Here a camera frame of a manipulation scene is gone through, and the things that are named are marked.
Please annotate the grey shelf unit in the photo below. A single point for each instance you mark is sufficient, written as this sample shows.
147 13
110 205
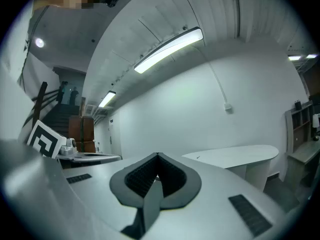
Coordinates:
297 124

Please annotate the long ceiling light bar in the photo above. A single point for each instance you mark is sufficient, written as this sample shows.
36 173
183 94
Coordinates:
170 49

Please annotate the white wall junction box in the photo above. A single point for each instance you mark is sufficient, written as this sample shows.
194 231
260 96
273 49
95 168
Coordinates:
228 107

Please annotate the grey desk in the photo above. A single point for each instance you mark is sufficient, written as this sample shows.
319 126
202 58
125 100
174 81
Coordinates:
305 154

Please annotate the white curved table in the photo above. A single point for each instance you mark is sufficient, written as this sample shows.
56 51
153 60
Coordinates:
237 154

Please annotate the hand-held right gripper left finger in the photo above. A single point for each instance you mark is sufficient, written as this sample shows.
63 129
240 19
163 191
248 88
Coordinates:
117 186

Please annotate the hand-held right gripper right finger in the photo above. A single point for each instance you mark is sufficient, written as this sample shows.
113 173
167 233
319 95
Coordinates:
192 186

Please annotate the short ceiling light bar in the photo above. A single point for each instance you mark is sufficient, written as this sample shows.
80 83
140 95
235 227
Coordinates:
107 98

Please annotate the white wall conduit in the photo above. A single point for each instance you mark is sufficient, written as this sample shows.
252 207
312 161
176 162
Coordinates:
215 74

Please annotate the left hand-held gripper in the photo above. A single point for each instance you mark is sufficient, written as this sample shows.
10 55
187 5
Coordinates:
45 141

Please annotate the round ceiling spotlight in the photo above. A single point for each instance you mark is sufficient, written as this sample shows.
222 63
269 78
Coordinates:
39 42

